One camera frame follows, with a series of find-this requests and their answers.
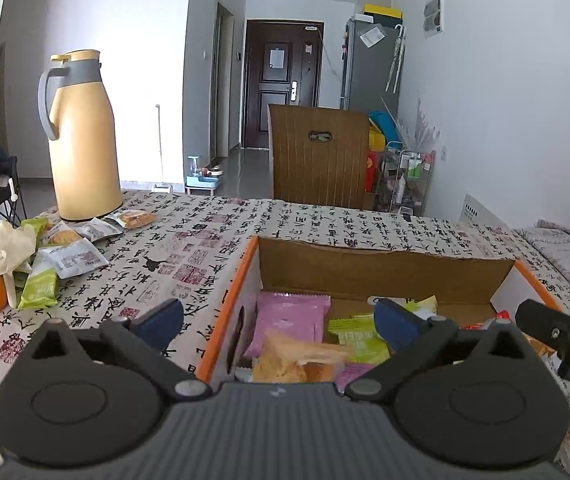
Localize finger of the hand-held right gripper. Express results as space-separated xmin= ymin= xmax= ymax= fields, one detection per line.
xmin=514 ymin=299 xmax=570 ymax=354

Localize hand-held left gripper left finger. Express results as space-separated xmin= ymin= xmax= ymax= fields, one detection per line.
xmin=27 ymin=299 xmax=214 ymax=403

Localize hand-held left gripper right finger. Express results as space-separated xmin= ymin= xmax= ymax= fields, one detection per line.
xmin=346 ymin=299 xmax=537 ymax=403

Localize white oat crisp packet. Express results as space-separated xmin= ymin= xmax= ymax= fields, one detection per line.
xmin=524 ymin=332 xmax=564 ymax=359
xmin=251 ymin=329 xmax=357 ymax=384

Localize lime green snack packet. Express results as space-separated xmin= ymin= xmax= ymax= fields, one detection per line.
xmin=404 ymin=294 xmax=439 ymax=319
xmin=327 ymin=314 xmax=392 ymax=367

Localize red cardboard box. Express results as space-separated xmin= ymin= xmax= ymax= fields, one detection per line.
xmin=195 ymin=104 xmax=570 ymax=411

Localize pink snack packet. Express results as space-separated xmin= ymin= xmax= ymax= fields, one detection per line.
xmin=334 ymin=361 xmax=377 ymax=387
xmin=242 ymin=292 xmax=332 ymax=359

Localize orange yellow snack packet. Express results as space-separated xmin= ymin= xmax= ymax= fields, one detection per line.
xmin=459 ymin=310 xmax=514 ymax=332

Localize grey patterned blanket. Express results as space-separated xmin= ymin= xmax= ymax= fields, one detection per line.
xmin=519 ymin=219 xmax=570 ymax=312

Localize small white snack packet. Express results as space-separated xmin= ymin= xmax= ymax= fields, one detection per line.
xmin=107 ymin=209 xmax=157 ymax=231
xmin=39 ymin=238 xmax=111 ymax=280
xmin=40 ymin=222 xmax=74 ymax=249
xmin=72 ymin=217 xmax=124 ymax=241

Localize small green snack packet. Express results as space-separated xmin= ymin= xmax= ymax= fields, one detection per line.
xmin=17 ymin=265 xmax=61 ymax=311

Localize white radiator panel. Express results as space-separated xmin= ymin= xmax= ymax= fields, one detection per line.
xmin=460 ymin=193 xmax=492 ymax=222

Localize pet water dispenser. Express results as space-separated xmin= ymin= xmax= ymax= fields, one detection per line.
xmin=184 ymin=156 xmax=224 ymax=196

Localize white crumpled bag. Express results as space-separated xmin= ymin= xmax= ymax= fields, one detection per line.
xmin=0 ymin=220 xmax=38 ymax=307

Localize mop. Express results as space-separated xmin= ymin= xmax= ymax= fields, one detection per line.
xmin=154 ymin=104 xmax=172 ymax=194

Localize yellow thermos jug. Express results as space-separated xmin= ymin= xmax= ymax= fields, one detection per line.
xmin=38 ymin=50 xmax=124 ymax=222

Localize dried lavender bunch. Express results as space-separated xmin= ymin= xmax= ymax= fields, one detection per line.
xmin=399 ymin=97 xmax=441 ymax=154

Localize grey refrigerator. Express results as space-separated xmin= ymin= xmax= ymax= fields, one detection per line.
xmin=340 ymin=16 xmax=406 ymax=116

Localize white folded umbrella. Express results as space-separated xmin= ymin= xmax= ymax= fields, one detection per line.
xmin=384 ymin=24 xmax=408 ymax=94

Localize dark brown entrance door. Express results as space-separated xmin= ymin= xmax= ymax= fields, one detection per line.
xmin=245 ymin=20 xmax=324 ymax=152

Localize paper sheet on refrigerator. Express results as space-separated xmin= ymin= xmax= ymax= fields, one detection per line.
xmin=360 ymin=25 xmax=386 ymax=49

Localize yellow box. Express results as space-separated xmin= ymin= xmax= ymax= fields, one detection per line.
xmin=362 ymin=4 xmax=404 ymax=19

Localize wire storage cart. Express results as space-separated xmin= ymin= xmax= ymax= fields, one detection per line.
xmin=377 ymin=149 xmax=436 ymax=216

